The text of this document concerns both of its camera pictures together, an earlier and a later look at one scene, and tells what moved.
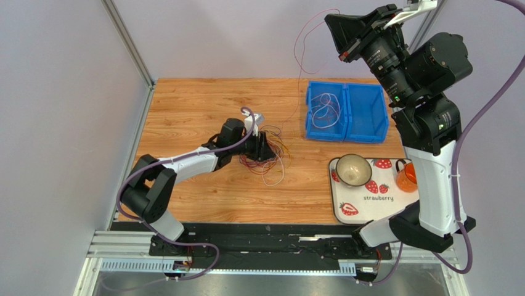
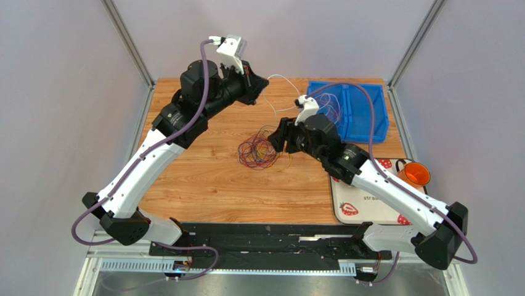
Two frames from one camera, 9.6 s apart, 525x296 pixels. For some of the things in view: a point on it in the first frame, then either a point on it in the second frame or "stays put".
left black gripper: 262,150 to 252,85
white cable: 273,161 to 264,87
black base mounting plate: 268,242 stays put
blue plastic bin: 346,112 stays put
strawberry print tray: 380,197 stays put
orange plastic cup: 406,177 stays put
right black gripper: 363,36 to 289,137
